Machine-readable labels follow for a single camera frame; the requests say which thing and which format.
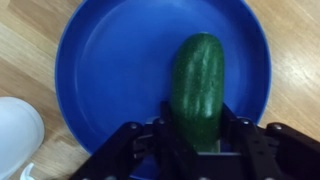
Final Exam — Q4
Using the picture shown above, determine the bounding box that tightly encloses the white plastic cup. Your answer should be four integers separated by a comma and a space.
0, 96, 46, 180

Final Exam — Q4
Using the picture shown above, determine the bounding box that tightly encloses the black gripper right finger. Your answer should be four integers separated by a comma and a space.
217, 102, 320, 180

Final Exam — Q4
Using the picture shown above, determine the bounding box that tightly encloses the blue plate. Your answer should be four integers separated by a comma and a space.
54, 0, 273, 180

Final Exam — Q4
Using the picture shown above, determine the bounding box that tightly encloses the long dark green cucumber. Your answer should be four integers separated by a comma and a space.
170, 32, 225, 153

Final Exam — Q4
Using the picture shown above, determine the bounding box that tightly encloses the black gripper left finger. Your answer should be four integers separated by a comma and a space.
69, 100, 198, 180

